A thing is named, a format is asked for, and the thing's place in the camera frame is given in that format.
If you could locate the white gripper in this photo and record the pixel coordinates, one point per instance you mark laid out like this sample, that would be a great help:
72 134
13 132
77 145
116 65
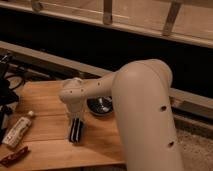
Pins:
76 109

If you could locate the black white striped eraser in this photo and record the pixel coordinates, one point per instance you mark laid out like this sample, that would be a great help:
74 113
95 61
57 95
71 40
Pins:
76 130

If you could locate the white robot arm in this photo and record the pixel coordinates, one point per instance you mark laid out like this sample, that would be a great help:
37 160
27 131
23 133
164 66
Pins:
140 97

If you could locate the black bowl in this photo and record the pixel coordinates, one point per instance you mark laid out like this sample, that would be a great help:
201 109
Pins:
100 106

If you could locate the white tube bottle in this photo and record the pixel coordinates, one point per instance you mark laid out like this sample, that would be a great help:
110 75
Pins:
18 130

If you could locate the black tripod equipment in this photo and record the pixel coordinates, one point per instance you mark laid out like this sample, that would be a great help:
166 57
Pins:
7 96

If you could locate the red brown snack wrapper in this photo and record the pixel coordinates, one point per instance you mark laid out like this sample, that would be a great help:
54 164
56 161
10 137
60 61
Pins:
12 158

